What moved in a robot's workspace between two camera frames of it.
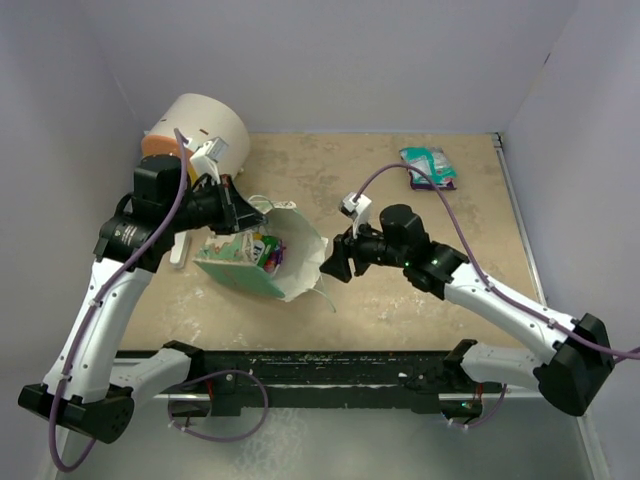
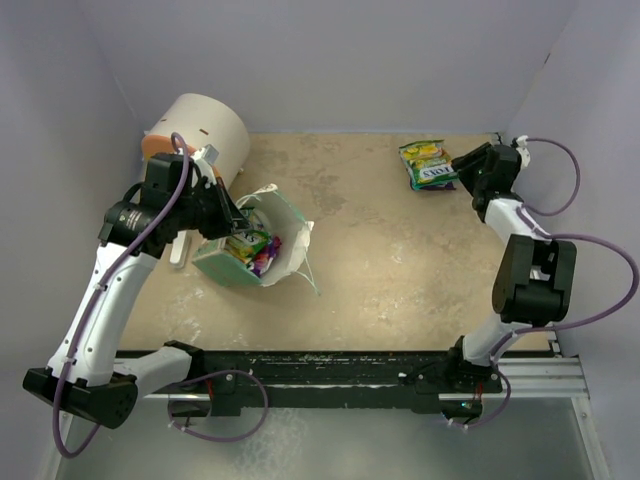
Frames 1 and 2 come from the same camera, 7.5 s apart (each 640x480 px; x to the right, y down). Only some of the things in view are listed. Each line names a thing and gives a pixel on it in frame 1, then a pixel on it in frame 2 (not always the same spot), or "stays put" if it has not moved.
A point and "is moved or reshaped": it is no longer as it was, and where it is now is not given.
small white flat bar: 179,250 stays put
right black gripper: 353,255 → 480,167
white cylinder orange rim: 199,118 stays put
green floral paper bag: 285,255 is moved or reshaped
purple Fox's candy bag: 422,186 stays put
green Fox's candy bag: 264,249 → 427,164
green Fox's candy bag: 274,259 → 254,245
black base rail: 221,380 stays put
